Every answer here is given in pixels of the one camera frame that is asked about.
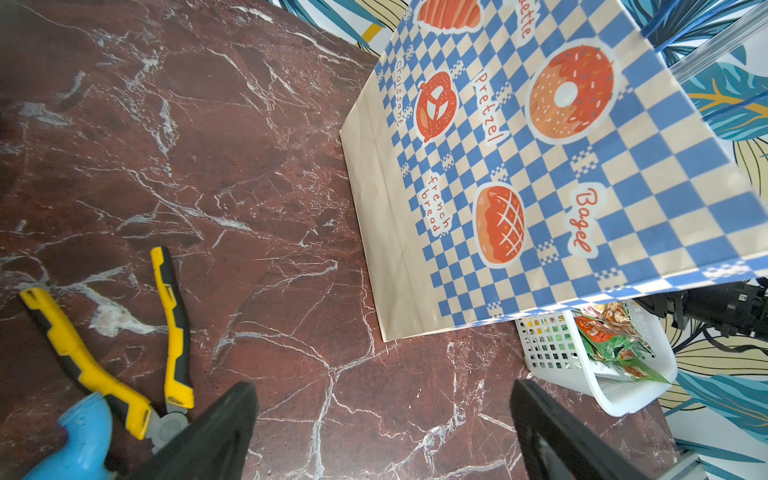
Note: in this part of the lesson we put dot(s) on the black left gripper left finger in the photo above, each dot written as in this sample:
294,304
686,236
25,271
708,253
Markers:
214,446

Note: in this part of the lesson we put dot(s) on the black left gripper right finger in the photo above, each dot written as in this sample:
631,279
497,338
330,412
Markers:
556,445

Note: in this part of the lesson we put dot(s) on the blue checkered paper bag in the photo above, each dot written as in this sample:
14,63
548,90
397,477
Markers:
512,158

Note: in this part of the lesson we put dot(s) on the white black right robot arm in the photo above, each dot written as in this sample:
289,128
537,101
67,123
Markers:
715,312

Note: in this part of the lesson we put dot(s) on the green noodle condiment packet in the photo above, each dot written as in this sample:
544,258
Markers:
614,345

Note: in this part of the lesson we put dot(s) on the yellow black pliers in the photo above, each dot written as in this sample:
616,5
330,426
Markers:
125,333

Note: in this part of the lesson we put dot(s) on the white plastic basket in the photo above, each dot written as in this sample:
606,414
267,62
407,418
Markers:
554,351

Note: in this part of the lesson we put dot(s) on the blue plastic tool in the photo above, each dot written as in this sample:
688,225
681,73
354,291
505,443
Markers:
89,431

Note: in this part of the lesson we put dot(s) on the right aluminium corner post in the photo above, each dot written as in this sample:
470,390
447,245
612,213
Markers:
722,44

